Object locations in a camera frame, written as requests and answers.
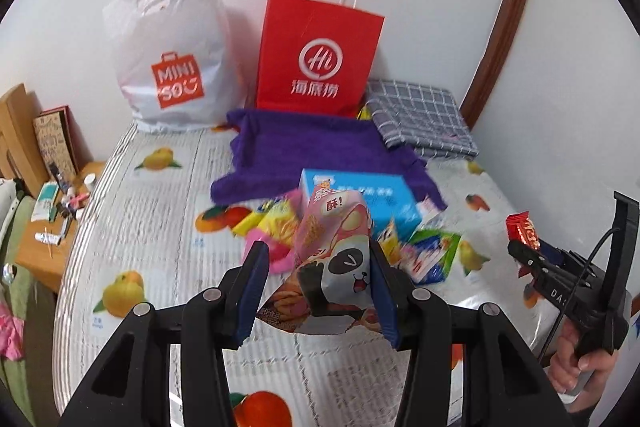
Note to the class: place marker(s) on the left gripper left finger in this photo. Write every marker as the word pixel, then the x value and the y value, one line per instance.
pixel 214 321

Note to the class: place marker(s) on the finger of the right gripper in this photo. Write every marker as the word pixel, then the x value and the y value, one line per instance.
pixel 529 259

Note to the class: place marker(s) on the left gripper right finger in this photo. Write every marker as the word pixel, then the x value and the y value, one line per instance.
pixel 415 320

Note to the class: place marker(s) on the red snack packet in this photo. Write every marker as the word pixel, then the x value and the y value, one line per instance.
pixel 520 228

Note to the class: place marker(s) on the green snack bag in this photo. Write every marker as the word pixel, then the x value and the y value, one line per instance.
pixel 428 256

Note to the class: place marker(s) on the pink panda snack bag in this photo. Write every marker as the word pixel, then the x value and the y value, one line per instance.
pixel 328 291

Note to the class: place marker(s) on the yellow pink chips bag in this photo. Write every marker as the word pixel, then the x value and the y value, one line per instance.
pixel 274 223

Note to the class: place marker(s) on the right hand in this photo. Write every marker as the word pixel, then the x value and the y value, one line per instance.
pixel 565 369

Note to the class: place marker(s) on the fruit print tablecloth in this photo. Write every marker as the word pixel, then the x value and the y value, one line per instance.
pixel 151 215

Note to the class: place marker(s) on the blue tissue pack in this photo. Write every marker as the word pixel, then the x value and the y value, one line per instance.
pixel 388 197

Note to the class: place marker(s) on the grey checked folded cloth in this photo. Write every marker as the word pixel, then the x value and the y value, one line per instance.
pixel 425 118

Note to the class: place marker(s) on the purple towel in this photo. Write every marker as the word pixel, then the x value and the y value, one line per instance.
pixel 272 149

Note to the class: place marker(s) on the white tube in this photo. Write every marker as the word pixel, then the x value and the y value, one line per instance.
pixel 47 238

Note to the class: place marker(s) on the wooden side table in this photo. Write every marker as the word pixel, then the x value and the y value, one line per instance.
pixel 46 262

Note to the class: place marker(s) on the teal white box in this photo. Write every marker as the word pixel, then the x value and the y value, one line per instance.
pixel 45 202

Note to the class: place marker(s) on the brown notebook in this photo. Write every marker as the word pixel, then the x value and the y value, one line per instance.
pixel 55 142

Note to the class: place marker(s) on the white Miniso plastic bag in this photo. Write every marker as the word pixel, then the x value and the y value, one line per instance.
pixel 173 62

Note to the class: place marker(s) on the red Haidilao paper bag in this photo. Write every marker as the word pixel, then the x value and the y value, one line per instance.
pixel 315 57

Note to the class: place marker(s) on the brown door frame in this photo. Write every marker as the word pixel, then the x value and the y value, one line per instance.
pixel 499 45

